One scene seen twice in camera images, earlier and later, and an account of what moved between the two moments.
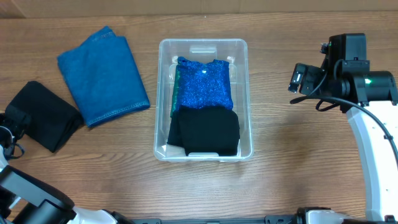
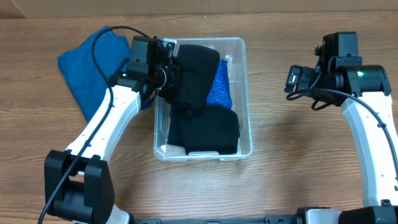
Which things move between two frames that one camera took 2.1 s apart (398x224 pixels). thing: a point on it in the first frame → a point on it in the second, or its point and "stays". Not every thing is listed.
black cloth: [53, 119] → [198, 66]
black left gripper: [13, 119] → [170, 78]
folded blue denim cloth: [102, 75] stays
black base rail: [267, 219] stays
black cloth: [209, 129] stays
